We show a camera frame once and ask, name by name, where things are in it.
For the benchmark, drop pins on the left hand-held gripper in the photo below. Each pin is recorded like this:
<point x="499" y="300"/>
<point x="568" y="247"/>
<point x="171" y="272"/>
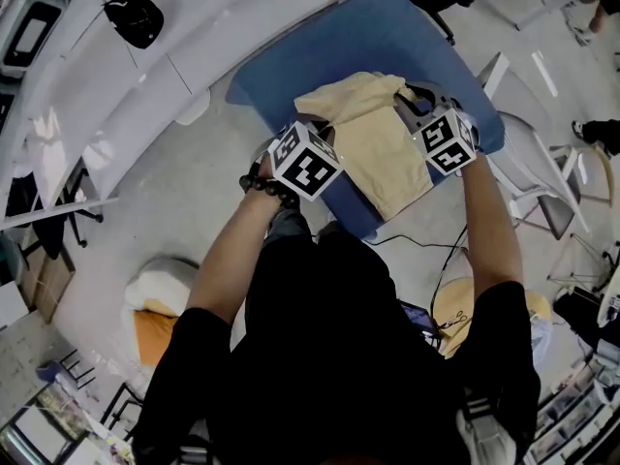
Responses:
<point x="305" y="163"/>

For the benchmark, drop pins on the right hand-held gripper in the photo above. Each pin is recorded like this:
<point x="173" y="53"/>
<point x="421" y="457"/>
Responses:
<point x="448" y="143"/>

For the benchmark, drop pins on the pale yellow garment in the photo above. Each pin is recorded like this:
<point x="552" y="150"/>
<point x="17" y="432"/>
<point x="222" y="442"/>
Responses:
<point x="378" y="153"/>

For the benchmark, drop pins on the person's right forearm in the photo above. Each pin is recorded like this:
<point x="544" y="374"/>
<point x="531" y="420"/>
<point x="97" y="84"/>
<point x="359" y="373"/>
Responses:
<point x="491" y="240"/>

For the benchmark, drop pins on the person's left forearm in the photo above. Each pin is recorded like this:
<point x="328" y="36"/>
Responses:
<point x="227" y="264"/>

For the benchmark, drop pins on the person's left hand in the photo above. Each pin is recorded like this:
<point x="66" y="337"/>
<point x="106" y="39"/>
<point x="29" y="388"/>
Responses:
<point x="267" y="168"/>

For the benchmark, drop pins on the blue padded mat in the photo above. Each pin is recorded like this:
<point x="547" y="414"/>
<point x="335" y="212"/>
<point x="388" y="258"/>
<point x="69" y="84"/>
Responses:
<point x="349" y="41"/>

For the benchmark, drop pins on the white lounge chair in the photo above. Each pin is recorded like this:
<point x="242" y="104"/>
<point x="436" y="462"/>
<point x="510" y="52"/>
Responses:
<point x="528" y="153"/>

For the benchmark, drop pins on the small black monitor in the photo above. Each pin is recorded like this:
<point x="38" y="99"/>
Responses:
<point x="416" y="318"/>

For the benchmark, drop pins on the black cap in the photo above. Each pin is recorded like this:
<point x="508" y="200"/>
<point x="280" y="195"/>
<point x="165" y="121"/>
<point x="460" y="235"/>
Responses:
<point x="138" y="22"/>

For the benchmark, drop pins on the white round stool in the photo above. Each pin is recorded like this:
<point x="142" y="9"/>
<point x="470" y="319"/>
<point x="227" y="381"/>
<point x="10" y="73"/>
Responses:
<point x="160" y="284"/>

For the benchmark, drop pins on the person's black-clothed body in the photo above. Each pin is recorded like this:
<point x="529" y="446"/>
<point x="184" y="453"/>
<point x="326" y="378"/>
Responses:
<point x="339" y="381"/>

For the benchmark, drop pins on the pale crumpled clothes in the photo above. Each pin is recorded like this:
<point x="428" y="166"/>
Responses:
<point x="541" y="337"/>

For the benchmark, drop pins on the black swivel chair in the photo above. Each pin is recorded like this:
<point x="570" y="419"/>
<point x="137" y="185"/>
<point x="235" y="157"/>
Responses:
<point x="48" y="226"/>

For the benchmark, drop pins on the grey-rimmed storage box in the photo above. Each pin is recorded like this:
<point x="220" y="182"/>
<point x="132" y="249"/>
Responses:
<point x="6" y="114"/>
<point x="29" y="37"/>

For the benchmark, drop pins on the person's right striped shoe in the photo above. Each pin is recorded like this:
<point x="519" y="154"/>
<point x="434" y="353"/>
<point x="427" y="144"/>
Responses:
<point x="484" y="434"/>

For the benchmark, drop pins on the person's striped shoe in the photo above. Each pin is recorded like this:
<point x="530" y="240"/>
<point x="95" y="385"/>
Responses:
<point x="194" y="451"/>
<point x="484" y="434"/>

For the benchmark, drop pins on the person's left striped shoe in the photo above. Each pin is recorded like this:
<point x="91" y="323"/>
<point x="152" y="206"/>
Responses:
<point x="194" y="451"/>

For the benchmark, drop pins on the white low shelf unit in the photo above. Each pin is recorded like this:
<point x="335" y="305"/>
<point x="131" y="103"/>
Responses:
<point x="571" y="414"/>

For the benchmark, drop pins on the white frame chair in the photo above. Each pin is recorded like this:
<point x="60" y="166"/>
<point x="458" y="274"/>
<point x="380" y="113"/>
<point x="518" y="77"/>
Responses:
<point x="562" y="211"/>

